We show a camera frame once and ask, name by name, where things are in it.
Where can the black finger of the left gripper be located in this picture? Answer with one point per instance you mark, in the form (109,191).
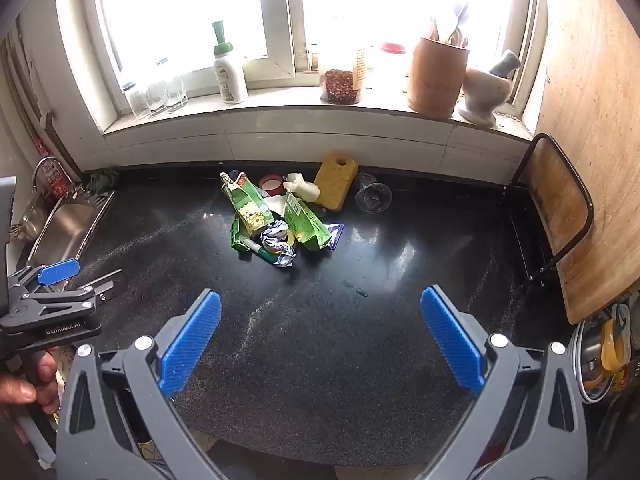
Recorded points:
(100,290)

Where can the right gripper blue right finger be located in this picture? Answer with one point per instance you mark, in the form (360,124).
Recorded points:
(458,336)

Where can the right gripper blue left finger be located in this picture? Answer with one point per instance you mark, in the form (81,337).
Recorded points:
(182,341)

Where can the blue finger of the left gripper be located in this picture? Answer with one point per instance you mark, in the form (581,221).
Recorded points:
(58,272)

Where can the person's left hand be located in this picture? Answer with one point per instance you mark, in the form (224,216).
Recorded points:
(19,391)

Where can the stainless steel sink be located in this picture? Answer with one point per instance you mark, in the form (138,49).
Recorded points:
(68,229)

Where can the chrome faucet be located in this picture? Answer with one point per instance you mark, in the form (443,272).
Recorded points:
(39,180)

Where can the red dish soap bottle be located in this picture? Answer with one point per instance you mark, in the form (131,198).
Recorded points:
(57,179)

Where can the green white marker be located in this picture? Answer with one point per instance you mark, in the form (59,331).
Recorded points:
(257,249)

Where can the dark green cloth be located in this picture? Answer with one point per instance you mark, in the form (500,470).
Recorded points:
(102,181)

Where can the crumpled foil wrapper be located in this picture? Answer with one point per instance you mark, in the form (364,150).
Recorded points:
(278,241)

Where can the green snack bag left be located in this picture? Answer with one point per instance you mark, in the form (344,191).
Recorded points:
(251,213)

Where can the green snack bag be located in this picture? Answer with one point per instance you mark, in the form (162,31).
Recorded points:
(305,225)
(251,213)

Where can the green snack bag right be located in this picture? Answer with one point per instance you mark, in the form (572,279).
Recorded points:
(305,225)

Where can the metal pot with items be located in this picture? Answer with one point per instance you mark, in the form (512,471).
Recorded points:
(605,351)

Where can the blue cream tube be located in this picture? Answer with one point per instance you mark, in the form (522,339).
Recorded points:
(335,231)

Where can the red jar lid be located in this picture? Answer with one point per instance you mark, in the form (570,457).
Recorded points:
(271,185)

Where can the yellow sponge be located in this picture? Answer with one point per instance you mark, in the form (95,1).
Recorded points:
(334,179)

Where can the white bottle green pump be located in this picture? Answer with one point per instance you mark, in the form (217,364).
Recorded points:
(228,68)

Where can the terracotta utensil holder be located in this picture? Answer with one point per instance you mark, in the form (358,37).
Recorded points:
(435,78)

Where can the jar of red spice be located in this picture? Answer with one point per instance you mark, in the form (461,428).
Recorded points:
(340,87)

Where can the stone pestle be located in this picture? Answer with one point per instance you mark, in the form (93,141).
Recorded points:
(507,64)

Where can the large wooden board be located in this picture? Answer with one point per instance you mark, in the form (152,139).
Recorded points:
(590,105)

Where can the wooden cutting board black frame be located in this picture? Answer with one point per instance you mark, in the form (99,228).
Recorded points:
(546,179)

